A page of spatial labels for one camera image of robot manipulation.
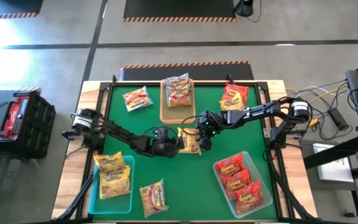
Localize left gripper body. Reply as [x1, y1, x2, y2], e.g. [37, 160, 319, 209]
[149, 139, 181, 159]

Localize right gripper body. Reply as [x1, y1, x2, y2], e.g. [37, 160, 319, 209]
[197, 126, 216, 151]

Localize yellow Maruchan ramen pack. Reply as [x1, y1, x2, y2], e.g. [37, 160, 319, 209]
[99, 166, 132, 200]
[93, 151, 127, 174]
[177, 127, 203, 156]
[219, 92, 247, 112]

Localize yellow noodle packet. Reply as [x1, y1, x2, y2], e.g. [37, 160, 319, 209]
[122, 85, 154, 113]
[139, 179, 170, 219]

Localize clear plastic tray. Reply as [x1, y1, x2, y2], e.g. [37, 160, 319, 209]
[212, 151, 274, 219]

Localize orange plastic tray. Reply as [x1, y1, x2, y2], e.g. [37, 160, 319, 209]
[159, 78, 197, 124]

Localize green table mat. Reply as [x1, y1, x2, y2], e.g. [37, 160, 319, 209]
[103, 84, 278, 221]

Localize teal plastic tray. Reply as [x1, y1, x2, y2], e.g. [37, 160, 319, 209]
[88, 155, 135, 215]

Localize black diagonal beam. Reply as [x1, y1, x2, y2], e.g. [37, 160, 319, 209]
[302, 133, 358, 170]

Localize white box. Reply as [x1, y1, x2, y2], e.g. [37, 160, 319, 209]
[312, 142, 356, 184]

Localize black power strip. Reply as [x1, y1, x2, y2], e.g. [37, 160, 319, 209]
[327, 107, 350, 131]

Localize red black tool crate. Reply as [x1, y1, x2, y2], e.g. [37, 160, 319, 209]
[0, 90, 57, 160]

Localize black round stand base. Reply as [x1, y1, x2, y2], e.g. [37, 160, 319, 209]
[234, 0, 254, 17]

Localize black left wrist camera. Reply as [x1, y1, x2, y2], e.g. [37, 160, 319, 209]
[155, 126, 172, 142]

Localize black aluminium table frame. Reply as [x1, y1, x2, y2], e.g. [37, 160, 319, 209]
[78, 74, 287, 223]

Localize yellow cable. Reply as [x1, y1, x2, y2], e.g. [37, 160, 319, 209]
[286, 84, 349, 127]

